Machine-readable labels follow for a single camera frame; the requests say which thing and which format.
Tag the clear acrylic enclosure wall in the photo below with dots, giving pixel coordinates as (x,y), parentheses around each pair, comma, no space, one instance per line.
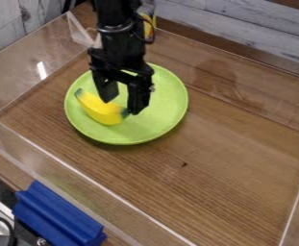
(213,184)

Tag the yellow labelled tin can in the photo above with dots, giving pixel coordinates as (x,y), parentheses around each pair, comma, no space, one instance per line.
(147,13)

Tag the yellow toy banana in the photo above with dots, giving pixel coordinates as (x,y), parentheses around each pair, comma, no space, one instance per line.
(106,113)

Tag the blue plastic clamp block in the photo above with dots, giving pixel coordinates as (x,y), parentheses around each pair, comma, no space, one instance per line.
(55,219)

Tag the green round plate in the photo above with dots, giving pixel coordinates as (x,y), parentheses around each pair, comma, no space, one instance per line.
(152,123)

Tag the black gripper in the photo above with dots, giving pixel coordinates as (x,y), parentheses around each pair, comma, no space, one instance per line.
(116,62)

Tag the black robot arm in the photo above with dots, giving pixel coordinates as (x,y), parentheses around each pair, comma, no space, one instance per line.
(118,13)

